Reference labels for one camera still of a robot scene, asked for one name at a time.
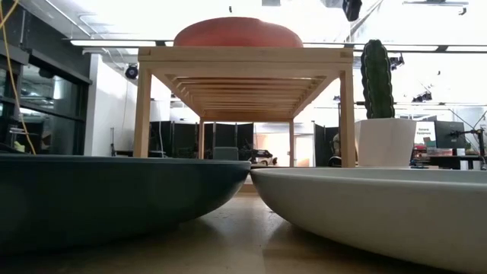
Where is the red plate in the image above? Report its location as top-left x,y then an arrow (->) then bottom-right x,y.
173,16 -> 304,48

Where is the pale grey plate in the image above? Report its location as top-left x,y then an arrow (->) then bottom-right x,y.
250,167 -> 487,274

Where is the dark teal plate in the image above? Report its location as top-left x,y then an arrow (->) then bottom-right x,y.
0,153 -> 252,256

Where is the wooden slatted shelf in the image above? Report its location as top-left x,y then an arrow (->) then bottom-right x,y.
132,46 -> 357,168

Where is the green cactus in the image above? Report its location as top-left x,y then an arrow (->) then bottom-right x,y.
360,39 -> 396,119

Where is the narrow black partition screen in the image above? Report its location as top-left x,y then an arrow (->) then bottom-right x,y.
314,123 -> 342,167

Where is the white plant pot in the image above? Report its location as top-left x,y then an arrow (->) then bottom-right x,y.
354,118 -> 418,168

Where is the white printed sign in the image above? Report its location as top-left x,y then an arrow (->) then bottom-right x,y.
414,121 -> 437,145

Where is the black background monitor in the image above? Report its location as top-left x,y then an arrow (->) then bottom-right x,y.
434,120 -> 467,149

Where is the white wheeled cart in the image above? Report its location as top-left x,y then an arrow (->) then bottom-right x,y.
247,148 -> 279,167

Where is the grey box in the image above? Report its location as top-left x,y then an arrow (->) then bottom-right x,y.
212,146 -> 240,161

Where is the wide black partition screen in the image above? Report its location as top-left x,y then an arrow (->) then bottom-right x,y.
149,120 -> 255,159

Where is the long ceiling light strip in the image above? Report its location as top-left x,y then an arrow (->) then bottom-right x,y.
70,39 -> 157,47

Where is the yellow cable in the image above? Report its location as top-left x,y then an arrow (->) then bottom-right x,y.
0,0 -> 37,155

